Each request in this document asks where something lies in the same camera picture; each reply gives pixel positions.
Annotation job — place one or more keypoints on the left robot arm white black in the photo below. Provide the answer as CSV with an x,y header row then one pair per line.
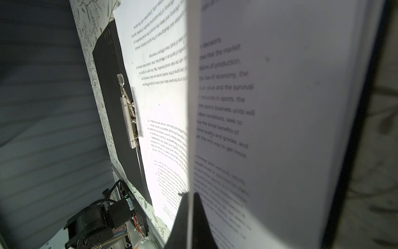
x,y
100,225

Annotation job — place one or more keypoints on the printed paper sheet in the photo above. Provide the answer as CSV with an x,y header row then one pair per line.
x,y
279,87
160,43

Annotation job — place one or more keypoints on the orange folder black inside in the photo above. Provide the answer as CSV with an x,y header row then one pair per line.
x,y
122,116

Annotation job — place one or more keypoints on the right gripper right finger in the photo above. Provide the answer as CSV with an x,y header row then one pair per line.
x,y
201,236

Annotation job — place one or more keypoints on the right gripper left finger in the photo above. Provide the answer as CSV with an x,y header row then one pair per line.
x,y
178,236

